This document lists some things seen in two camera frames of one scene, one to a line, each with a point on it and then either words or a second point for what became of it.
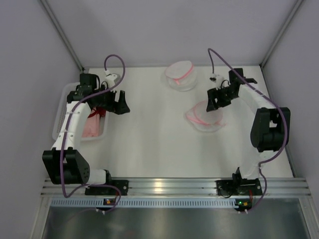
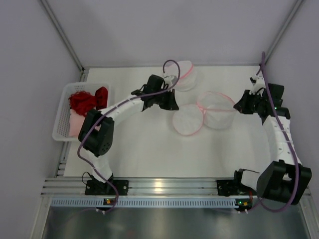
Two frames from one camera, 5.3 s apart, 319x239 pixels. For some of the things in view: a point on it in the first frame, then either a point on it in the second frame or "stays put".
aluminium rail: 198,187 stays put
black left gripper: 115,101 → 169,100
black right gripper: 217,95 → 244,104
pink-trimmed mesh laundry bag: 182,75 stays put
